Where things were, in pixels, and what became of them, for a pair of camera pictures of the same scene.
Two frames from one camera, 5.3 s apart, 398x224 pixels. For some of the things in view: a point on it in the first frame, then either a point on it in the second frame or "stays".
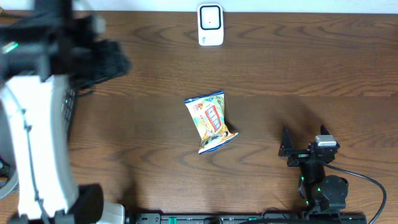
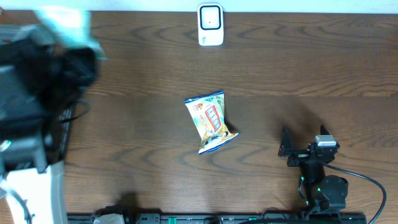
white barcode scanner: [211, 24] stays
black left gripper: [104, 64] -> [79, 66]
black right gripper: [286, 149] stays
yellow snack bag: [208, 112] stays
